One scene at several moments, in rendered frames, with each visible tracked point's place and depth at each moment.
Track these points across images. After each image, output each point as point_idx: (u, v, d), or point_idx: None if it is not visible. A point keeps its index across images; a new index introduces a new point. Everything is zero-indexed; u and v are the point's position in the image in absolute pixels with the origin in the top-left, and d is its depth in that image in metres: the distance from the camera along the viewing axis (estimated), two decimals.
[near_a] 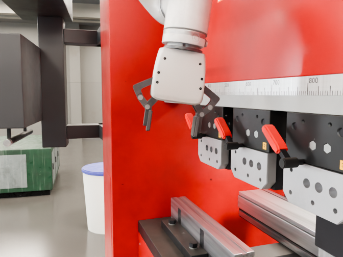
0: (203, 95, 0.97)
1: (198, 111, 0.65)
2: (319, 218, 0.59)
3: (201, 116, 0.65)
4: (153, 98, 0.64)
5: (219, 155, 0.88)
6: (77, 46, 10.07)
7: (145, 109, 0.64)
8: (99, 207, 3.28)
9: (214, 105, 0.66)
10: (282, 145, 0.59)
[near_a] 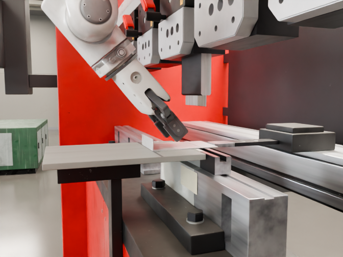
0: (125, 9, 1.07)
1: (160, 121, 0.62)
2: (182, 68, 0.69)
3: (165, 124, 0.62)
4: (146, 113, 0.68)
5: None
6: None
7: (155, 121, 0.69)
8: None
9: (165, 114, 0.59)
10: (149, 4, 0.69)
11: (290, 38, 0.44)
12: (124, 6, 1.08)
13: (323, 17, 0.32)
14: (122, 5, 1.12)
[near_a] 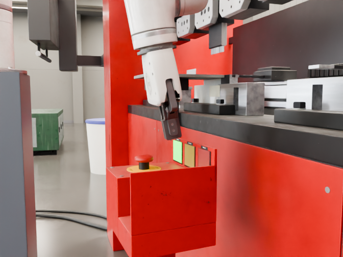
0: None
1: None
2: (210, 33, 1.22)
3: None
4: None
5: None
6: (78, 35, 10.70)
7: (175, 118, 0.65)
8: (100, 151, 3.91)
9: (166, 107, 0.69)
10: None
11: (265, 10, 0.97)
12: None
13: None
14: None
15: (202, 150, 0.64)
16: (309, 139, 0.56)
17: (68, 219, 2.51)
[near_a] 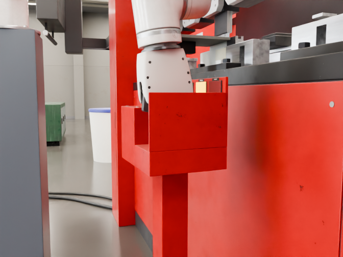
0: None
1: None
2: (215, 21, 1.27)
3: None
4: None
5: None
6: None
7: None
8: (103, 139, 3.95)
9: None
10: None
11: None
12: None
13: None
14: None
15: (213, 81, 0.68)
16: (314, 62, 0.60)
17: (73, 200, 2.55)
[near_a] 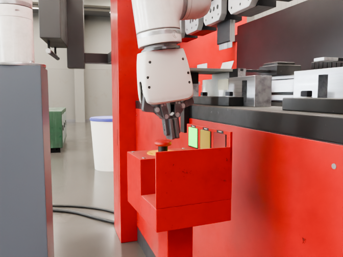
0: None
1: (176, 110, 0.65)
2: (218, 29, 1.28)
3: (176, 116, 0.65)
4: (163, 107, 0.64)
5: (180, 28, 1.56)
6: None
7: (165, 119, 0.65)
8: (104, 149, 3.97)
9: (187, 106, 0.67)
10: None
11: (272, 7, 1.03)
12: None
13: None
14: None
15: (218, 133, 0.70)
16: (317, 122, 0.61)
17: (75, 213, 2.57)
